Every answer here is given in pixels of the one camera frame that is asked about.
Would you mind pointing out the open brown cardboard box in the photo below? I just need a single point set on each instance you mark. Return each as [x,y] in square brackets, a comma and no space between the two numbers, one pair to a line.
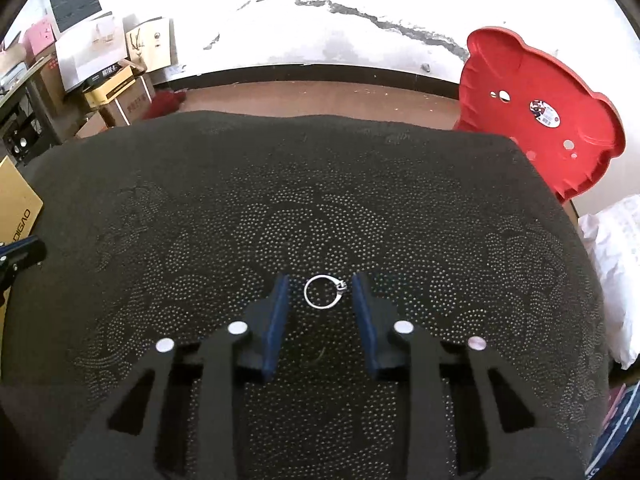
[92,125]

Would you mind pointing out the black speaker with silver cones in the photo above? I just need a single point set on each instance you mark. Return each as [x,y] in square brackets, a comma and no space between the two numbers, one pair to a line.
[22,142]

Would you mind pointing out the red cloth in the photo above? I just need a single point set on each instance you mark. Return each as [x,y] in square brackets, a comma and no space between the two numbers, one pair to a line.
[165,102]

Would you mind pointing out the brown box with black print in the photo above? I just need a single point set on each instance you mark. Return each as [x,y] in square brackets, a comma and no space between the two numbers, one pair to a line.
[150,45]

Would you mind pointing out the yellow and black carton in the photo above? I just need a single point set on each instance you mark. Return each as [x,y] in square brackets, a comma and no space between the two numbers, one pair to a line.
[107,87]

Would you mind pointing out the blue printed packet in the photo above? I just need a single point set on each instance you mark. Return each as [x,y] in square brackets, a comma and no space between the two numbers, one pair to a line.
[620,430]

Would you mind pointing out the pink box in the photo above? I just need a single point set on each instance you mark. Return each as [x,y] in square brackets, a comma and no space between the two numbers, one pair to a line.
[40,37]

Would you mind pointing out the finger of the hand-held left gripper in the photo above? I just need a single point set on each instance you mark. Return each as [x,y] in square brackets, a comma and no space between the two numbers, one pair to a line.
[20,255]

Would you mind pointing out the yellow cardboard box white inside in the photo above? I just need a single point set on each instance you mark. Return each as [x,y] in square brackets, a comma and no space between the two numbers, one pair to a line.
[17,200]

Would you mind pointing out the white carton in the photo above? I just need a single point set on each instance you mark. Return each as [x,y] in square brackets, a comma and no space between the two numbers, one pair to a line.
[90,55]

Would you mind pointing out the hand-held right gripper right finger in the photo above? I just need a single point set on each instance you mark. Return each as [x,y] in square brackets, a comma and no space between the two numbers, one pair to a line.
[367,330]

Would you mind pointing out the black dotted tablecloth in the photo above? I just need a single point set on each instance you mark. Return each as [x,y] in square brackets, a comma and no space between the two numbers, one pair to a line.
[350,200]

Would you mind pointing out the white plastic bag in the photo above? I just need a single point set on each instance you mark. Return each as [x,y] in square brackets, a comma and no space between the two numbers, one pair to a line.
[620,270]

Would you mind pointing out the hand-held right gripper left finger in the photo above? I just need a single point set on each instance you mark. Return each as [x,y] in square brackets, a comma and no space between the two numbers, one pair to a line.
[276,325]

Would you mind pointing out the red plastic bear-shaped stool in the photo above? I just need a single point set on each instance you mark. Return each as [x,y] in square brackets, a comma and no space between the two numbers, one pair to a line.
[540,110]

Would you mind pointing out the plain brown cardboard box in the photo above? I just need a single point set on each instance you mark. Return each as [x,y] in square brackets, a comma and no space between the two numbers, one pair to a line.
[52,85]

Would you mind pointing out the dark panel with white frame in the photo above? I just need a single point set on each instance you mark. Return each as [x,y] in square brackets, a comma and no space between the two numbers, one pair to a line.
[75,0]

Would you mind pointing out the brown cardboard box red print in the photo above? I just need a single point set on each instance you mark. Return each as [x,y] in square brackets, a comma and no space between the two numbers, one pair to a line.
[127,105]

